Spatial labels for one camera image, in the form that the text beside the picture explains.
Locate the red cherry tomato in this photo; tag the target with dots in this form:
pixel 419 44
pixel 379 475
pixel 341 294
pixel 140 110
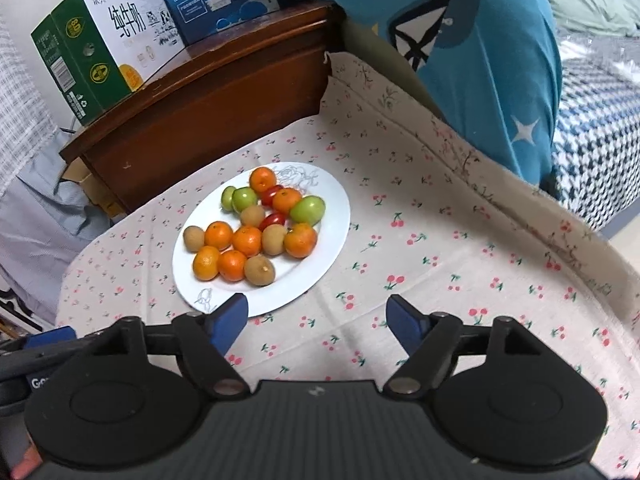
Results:
pixel 270 195
pixel 272 220

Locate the houndstooth blanket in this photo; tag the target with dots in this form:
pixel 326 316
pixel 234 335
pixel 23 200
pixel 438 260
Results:
pixel 600 150

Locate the clear plastic sheet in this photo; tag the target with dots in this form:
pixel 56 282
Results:
pixel 600 52

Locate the cherry print tablecloth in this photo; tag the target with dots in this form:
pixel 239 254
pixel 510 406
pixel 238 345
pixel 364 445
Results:
pixel 475 270

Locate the olive green cushion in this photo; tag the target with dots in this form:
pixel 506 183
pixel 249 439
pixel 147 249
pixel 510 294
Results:
pixel 370 60

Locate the brown wooden headboard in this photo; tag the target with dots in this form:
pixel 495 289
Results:
pixel 200 110

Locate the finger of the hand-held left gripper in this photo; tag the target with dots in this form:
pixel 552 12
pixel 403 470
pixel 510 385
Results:
pixel 50 337

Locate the grey blue shirt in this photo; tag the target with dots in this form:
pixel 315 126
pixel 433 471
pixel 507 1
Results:
pixel 40 220

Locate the grey checkered cloth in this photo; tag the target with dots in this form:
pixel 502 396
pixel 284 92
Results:
pixel 20 110

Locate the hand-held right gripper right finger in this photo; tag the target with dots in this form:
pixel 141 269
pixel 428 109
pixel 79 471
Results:
pixel 405 325

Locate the green and white carton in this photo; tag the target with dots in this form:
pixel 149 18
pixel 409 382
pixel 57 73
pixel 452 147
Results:
pixel 90 55

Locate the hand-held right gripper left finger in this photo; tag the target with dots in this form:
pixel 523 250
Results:
pixel 230 320

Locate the brown cardboard box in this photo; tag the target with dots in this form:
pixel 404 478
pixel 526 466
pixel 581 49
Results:
pixel 82 180

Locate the small green jujube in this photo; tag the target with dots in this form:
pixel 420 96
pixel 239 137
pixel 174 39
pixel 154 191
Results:
pixel 228 198

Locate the white plate with line drawings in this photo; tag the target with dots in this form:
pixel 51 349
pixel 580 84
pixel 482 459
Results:
pixel 320 260

